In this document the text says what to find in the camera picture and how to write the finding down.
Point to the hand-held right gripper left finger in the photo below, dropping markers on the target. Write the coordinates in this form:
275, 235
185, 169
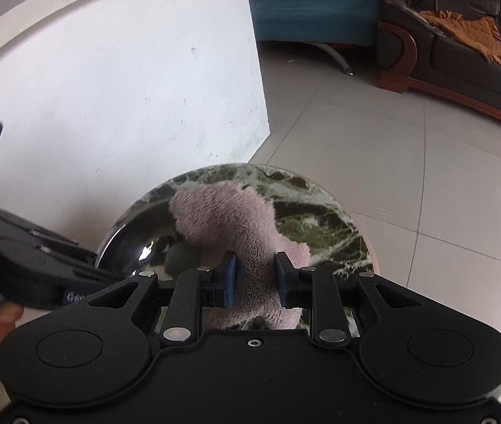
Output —
231, 278

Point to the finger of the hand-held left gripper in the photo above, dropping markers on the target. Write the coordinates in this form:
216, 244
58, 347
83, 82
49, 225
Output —
87, 285

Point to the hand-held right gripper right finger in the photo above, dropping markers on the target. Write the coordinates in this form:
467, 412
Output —
282, 280

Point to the stainless steel bowl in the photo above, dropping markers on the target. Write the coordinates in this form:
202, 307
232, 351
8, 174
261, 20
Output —
144, 238

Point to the round green marble table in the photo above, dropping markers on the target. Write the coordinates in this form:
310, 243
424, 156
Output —
321, 221

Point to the white curved counter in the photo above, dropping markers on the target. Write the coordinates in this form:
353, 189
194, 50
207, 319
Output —
122, 75

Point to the teal chair with metal leg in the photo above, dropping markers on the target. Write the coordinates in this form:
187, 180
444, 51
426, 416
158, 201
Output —
312, 4

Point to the dark leather sofa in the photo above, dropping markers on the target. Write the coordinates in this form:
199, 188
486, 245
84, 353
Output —
467, 66

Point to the large orange fringed blanket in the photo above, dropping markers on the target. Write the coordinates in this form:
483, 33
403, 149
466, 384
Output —
475, 35

